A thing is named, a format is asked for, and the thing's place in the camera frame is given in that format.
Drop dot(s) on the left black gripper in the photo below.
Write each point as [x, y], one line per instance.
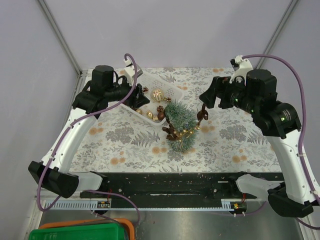
[140, 99]

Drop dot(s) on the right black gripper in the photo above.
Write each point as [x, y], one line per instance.
[209, 97]

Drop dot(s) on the white plastic basket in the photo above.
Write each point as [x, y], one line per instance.
[153, 82]

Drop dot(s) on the small green christmas tree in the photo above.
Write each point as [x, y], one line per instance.
[184, 146]

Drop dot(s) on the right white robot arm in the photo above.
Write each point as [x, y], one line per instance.
[291, 198]

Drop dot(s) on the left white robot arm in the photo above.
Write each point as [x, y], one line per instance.
[53, 171]

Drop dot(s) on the small gold bauble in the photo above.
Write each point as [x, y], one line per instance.
[149, 114]

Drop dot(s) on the large gold striped bauble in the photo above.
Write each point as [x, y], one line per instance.
[157, 95]

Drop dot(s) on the brown shiny bauble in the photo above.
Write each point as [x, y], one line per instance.
[161, 116]

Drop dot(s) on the orange plastic bin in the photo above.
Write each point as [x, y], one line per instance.
[128, 225]

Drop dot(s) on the green plastic bin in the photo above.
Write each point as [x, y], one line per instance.
[108, 231]

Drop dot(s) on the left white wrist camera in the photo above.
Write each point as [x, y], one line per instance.
[129, 71]

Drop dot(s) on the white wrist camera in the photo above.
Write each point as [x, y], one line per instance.
[241, 66]
[129, 71]

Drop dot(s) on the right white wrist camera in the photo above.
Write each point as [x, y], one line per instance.
[241, 66]

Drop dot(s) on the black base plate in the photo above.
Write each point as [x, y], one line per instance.
[166, 190]

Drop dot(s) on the aluminium frame rail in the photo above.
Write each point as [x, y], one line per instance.
[249, 204]

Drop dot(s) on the white slotted cable duct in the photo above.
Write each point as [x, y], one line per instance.
[90, 204]

